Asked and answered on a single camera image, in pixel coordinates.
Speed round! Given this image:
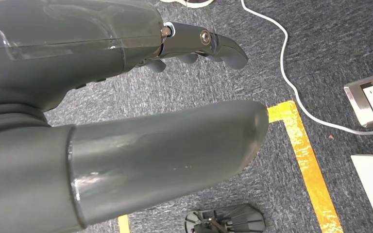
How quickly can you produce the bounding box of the steel floor socket box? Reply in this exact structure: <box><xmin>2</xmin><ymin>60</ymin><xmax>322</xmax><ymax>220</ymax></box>
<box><xmin>343</xmin><ymin>69</ymin><xmax>373</xmax><ymax>129</ymax></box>

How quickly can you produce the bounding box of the black chair base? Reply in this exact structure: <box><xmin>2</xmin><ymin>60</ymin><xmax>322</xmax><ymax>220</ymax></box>
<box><xmin>184</xmin><ymin>203</ymin><xmax>267</xmax><ymax>233</ymax></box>

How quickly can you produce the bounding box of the white power cable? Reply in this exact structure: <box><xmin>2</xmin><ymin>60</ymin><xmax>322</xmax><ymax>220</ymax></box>
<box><xmin>239</xmin><ymin>0</ymin><xmax>373</xmax><ymax>136</ymax></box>

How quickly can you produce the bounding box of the yellow floor tape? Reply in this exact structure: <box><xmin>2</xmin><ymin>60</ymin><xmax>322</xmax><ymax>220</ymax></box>
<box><xmin>118</xmin><ymin>214</ymin><xmax>132</xmax><ymax>233</ymax></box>
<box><xmin>266</xmin><ymin>100</ymin><xmax>344</xmax><ymax>233</ymax></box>

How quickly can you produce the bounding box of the white shoe sole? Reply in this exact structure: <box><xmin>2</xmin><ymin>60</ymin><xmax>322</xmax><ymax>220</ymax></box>
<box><xmin>159</xmin><ymin>0</ymin><xmax>215</xmax><ymax>9</ymax></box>

